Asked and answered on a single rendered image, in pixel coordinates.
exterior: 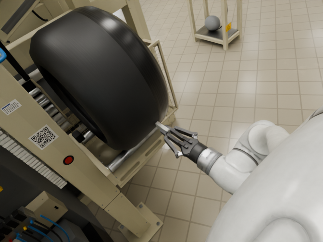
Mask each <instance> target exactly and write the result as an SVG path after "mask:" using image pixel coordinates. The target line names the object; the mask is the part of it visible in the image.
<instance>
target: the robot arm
mask: <svg viewBox="0 0 323 242"><path fill-rule="evenodd" d="M155 125H156V127H157V128H158V129H160V132H161V133H162V134H163V135H164V141H165V142H166V144H167V145H168V146H169V147H170V148H171V150H172V151H173V152H174V153H175V157H176V158H179V157H180V156H184V157H187V158H189V159H190V160H191V161H193V162H194V163H195V164H197V167H198V168H199V169H200V170H202V171H203V172H204V173H206V174H207V175H208V176H210V177H211V178H212V179H213V181H214V182H215V183H216V184H217V185H218V186H219V187H221V188H222V189H223V190H225V191H226V192H228V193H229V194H231V195H232V196H231V198H230V199H229V200H228V202H227V203H226V204H225V205H224V207H223V208H222V210H221V211H220V213H219V215H218V216H217V218H216V220H215V222H214V224H213V225H212V228H211V230H210V232H209V234H208V236H207V239H206V241H205V242H323V106H321V107H320V108H319V109H317V110H316V111H314V112H313V113H312V114H311V115H310V116H309V117H308V118H307V119H306V120H305V121H304V122H303V123H302V124H301V125H300V126H299V127H298V128H297V129H296V130H295V131H293V133H292V134H289V133H288V132H287V131H286V130H285V129H284V128H282V127H280V126H276V125H275V124H274V123H272V122H271V121H267V120H260V121H257V122H255V123H253V124H252V125H250V126H249V127H248V128H247V129H246V130H245V132H244V133H243V134H242V135H241V137H240V138H239V139H238V141H237V142H236V144H235V146H234V148H233V149H232V150H231V151H230V152H229V153H228V154H227V155H226V156H224V155H223V154H222V153H219V152H218V151H216V150H215V149H213V148H212V147H207V146H205V145H204V144H202V143H201V142H199V141H198V139H197V137H198V133H197V132H191V131H189V130H186V129H183V128H180V127H178V126H174V127H173V128H171V127H169V126H168V125H163V124H161V123H160V122H158V121H157V122H156V123H155ZM170 133H171V134H173V135H174V136H176V137H177V138H178V139H180V140H181V141H179V140H178V139H176V138H175V137H174V136H172V135H171V134H170ZM182 134H184V135H186V136H189V137H192V138H187V137H185V136H183V135H182ZM170 140H171V141H172V142H173V143H175V144H176V145H178V146H179V147H180V148H181V152H180V151H177V149H176V148H175V146H174V145H173V144H172V143H171V142H170ZM182 141H183V142H182Z"/></svg>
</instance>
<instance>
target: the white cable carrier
mask: <svg viewBox="0 0 323 242"><path fill-rule="evenodd" d="M0 145H1V146H2V147H4V148H6V149H7V150H9V151H10V152H11V153H13V154H14V155H15V156H16V157H18V158H20V159H21V160H23V162H25V163H26V164H27V165H29V166H30V167H32V168H33V169H35V170H36V171H38V173H40V174H41V175H43V176H44V177H46V178H47V179H48V180H49V181H51V182H52V183H53V184H55V185H57V186H58V187H59V188H63V187H64V186H65V185H66V184H67V182H66V180H65V178H64V177H62V176H61V175H60V174H58V173H57V172H56V171H55V170H53V169H52V168H51V167H50V166H48V165H47V164H46V163H45V162H43V161H42V160H40V159H39V158H38V157H37V156H35V154H33V153H32V152H31V151H30V150H28V149H27V148H26V147H24V146H23V145H22V144H21V143H20V142H18V141H17V140H16V139H14V138H13V137H12V136H11V135H10V134H8V133H7V132H6V131H4V130H3V129H2V128H0Z"/></svg>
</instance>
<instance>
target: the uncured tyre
mask: <svg viewBox="0 0 323 242"><path fill-rule="evenodd" d="M29 54H30V57H31V58H32V60H33V62H34V64H35V65H36V67H37V68H38V70H39V71H40V73H41V74H42V76H43V77H44V79H45V80H46V81H47V83H48V84H49V85H50V87H51V88H52V89H53V91H54V92H55V93H56V94H57V95H58V97H59V98H60V99H61V100H62V101H63V102H64V104H65V105H66V106H67V107H68V108H69V109H70V110H71V112H72V113H73V114H74V115H75V116H76V117H77V118H78V119H79V120H80V121H81V122H82V123H83V124H84V125H85V126H86V127H87V128H88V129H89V130H90V131H91V132H92V133H94V135H95V136H96V137H98V138H99V139H100V140H101V141H103V142H104V143H105V144H107V145H108V146H109V147H111V148H112V149H114V150H130V149H132V148H133V147H135V146H137V145H138V144H139V143H140V142H141V141H142V140H143V139H144V138H145V137H146V136H147V135H148V134H149V133H150V132H151V131H152V130H153V129H154V128H155V127H156V125H155V123H156V122H157V121H158V122H160V123H161V122H162V121H163V119H164V117H165V116H166V114H167V112H168V108H169V93H168V87H167V83H166V80H165V77H164V75H163V72H162V70H161V68H160V66H159V64H158V62H157V61H156V59H155V57H154V56H153V54H152V53H151V51H150V49H149V48H148V47H147V45H146V44H145V43H144V41H143V40H142V39H141V38H140V37H139V35H138V34H137V33H136V32H135V31H134V30H133V29H132V28H131V27H130V26H129V25H128V24H126V23H125V22H124V21H123V20H121V19H120V18H119V17H117V16H115V15H114V14H112V13H110V12H107V11H104V10H102V9H99V8H97V7H94V6H84V7H79V8H76V9H74V10H72V11H70V12H69V13H67V14H65V15H64V16H62V17H60V18H58V19H57V20H55V21H53V22H52V23H50V24H48V25H46V26H45V27H43V28H41V29H39V30H37V32H36V33H35V34H34V35H33V36H32V37H31V43H30V50H29Z"/></svg>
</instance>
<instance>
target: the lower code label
mask: <svg viewBox="0 0 323 242"><path fill-rule="evenodd" d="M57 138H58V135H57V134H56V133H55V132H54V131H53V130H52V129H51V128H50V127H49V126H48V125H45V126H44V127H42V128H41V129H40V130H38V131H37V132H36V133H34V134H33V135H32V136H30V137H29V138H28V139H29V140H30V141H31V142H33V143H34V144H35V145H36V146H37V147H38V148H40V149H41V150H43V149H44V148H45V147H47V146H48V145H49V144H50V143H52V142H53V141H54V140H55V139H57Z"/></svg>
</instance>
